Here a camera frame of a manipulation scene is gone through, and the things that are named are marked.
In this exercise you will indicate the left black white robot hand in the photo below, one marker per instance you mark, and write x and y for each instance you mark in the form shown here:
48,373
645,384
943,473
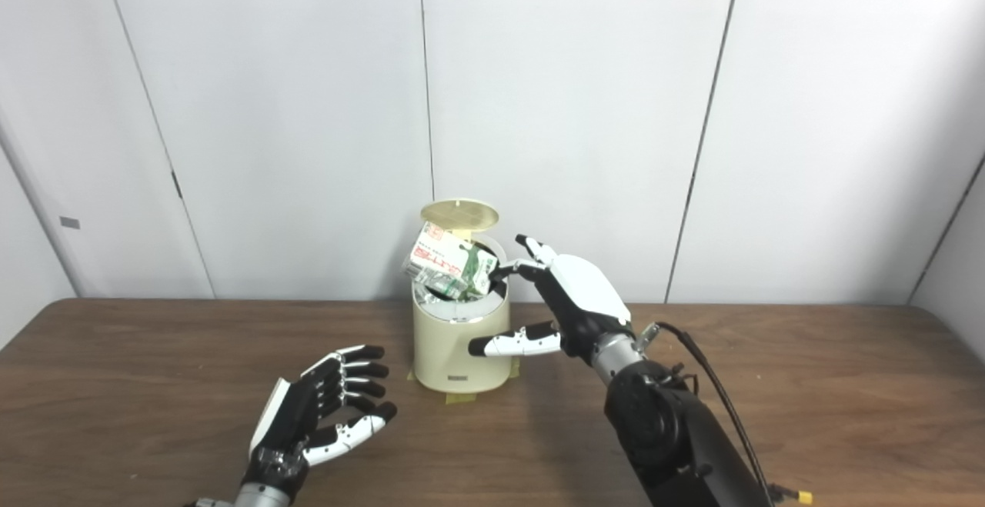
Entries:
296,418

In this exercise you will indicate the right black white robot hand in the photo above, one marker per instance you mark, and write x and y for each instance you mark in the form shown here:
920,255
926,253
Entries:
585,291

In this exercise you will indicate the green white milk carton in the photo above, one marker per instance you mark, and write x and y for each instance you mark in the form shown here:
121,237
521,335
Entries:
446,261

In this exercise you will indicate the cream-colored cylindrical bin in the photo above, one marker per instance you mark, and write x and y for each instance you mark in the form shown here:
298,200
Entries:
446,345

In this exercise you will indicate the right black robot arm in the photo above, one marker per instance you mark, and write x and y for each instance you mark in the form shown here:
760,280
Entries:
669,438

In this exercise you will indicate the black wall panel hinge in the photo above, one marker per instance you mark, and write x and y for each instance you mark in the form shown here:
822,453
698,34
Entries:
176,185

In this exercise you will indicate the small grey wall label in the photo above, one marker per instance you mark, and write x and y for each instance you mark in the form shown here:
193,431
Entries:
69,223

